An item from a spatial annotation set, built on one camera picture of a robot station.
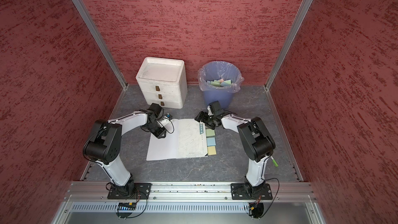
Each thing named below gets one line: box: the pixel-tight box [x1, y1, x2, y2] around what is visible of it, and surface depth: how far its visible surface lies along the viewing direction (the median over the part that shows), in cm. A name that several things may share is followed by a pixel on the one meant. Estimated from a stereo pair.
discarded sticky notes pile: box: [206, 78, 232, 87], surface depth 105 cm
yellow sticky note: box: [207, 146, 217, 156], surface depth 89 cm
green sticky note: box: [205, 128, 216, 137], surface depth 96 cm
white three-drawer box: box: [135, 57, 188, 109], surface depth 97 cm
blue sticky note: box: [206, 136, 217, 147], surface depth 92 cm
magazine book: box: [146, 118, 208, 162], surface depth 91 cm
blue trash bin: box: [197, 60, 245, 110], surface depth 99 cm
